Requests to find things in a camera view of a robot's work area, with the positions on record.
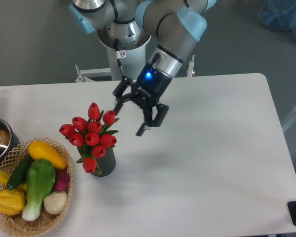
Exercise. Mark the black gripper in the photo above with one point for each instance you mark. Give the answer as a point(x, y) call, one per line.
point(149, 87)

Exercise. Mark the red tulip bouquet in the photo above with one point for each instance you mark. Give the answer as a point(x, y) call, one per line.
point(93, 132)

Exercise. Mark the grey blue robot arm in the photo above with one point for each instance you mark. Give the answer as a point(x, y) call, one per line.
point(175, 27)

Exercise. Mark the dark grey ribbed vase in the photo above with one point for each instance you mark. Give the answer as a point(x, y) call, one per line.
point(99, 167)

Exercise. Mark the purple radish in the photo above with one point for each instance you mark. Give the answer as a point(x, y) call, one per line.
point(62, 181)

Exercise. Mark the yellow squash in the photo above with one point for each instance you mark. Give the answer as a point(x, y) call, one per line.
point(41, 150)

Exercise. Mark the green bok choy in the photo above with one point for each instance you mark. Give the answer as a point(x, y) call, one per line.
point(40, 180)

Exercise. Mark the white garlic bulb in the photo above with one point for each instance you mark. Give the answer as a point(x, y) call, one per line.
point(55, 202)

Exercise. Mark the dark green cucumber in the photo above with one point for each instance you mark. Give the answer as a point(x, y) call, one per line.
point(19, 174)

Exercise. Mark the small yellow gourd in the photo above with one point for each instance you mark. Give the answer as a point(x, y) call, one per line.
point(4, 177)

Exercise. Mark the blue plastic bag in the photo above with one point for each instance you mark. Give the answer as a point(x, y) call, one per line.
point(278, 15)

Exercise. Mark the yellow bell pepper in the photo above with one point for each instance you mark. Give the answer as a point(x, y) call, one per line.
point(11, 202)

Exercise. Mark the woven wicker basket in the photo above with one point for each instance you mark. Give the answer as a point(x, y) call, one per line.
point(15, 226)

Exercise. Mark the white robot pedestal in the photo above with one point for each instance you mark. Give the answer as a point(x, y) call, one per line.
point(126, 48)

